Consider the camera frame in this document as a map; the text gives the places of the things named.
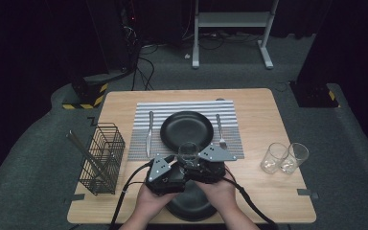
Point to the small white floor object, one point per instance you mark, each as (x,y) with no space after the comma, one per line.
(187,56)

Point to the dark equipment rack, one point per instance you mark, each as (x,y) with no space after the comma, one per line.
(129,35)

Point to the white metal stand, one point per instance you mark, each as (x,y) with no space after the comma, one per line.
(233,19)

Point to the black plate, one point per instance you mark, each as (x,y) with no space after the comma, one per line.
(191,204)
(173,212)
(187,129)

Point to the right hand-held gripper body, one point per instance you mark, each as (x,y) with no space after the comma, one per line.
(212,169)

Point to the person's left hand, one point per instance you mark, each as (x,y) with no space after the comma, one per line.
(151,207)

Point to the silver fork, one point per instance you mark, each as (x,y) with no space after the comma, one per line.
(223,144)

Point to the person's right hand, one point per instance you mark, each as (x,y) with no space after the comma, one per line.
(220,196)

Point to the clear drinking glass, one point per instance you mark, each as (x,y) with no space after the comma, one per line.
(298,153)
(274,153)
(188,150)

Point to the striped woven placemat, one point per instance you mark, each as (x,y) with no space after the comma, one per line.
(230,134)

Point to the metal chopstick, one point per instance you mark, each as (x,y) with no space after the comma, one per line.
(85,148)
(80,150)

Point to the small grey round object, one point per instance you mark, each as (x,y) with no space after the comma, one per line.
(220,99)

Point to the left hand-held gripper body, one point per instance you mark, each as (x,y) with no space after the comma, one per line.
(166,179)

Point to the black base with hazard stripes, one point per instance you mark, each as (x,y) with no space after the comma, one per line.
(313,96)
(86,92)

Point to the grey tape piece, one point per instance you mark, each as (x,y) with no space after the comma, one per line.
(78,197)
(303,192)

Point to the silver table knife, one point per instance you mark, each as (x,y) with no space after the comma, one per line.
(149,140)

